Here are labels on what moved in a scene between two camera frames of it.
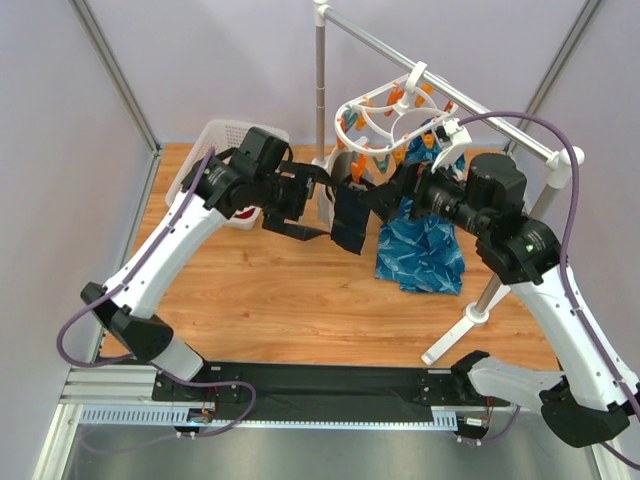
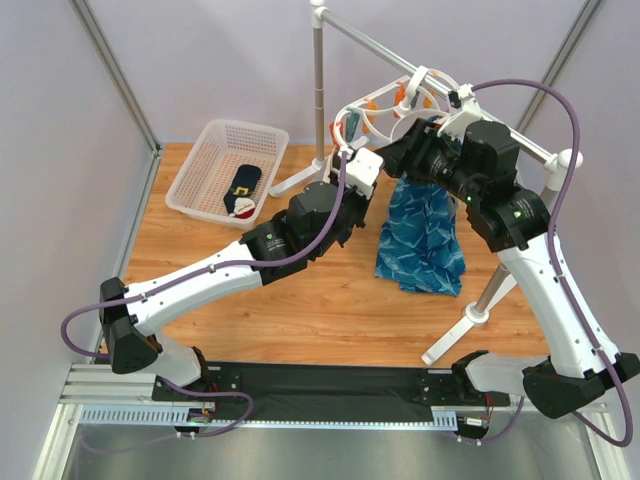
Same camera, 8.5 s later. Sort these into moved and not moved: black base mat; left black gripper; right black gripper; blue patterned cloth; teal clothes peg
Moved: right black gripper; teal clothes peg; left black gripper
Not moved: black base mat; blue patterned cloth
